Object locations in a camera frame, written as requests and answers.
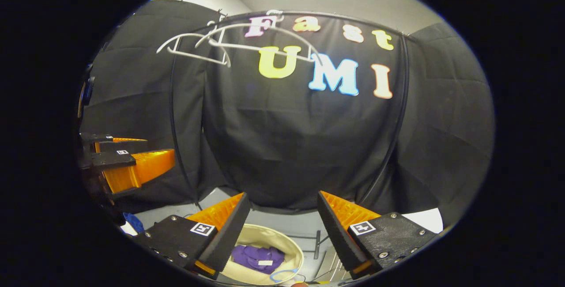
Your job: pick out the white clothes hanger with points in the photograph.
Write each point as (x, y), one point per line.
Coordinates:
(190, 55)
(247, 28)

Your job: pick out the black backdrop cloth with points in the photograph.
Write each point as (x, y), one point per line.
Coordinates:
(141, 88)
(282, 137)
(450, 123)

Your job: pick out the white sheet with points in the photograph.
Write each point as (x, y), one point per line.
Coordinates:
(426, 220)

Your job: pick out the black clothes rack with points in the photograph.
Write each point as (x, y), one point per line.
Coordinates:
(399, 119)

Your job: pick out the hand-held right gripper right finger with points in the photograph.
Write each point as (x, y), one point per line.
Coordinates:
(337, 229)

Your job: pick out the cream laundry hamper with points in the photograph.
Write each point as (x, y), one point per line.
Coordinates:
(287, 243)

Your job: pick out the blue cloth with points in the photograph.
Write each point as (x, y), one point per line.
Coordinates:
(133, 223)

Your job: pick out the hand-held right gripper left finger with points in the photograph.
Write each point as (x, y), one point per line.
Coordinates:
(229, 234)

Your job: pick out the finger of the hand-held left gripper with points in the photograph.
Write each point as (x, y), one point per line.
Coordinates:
(114, 144)
(145, 165)

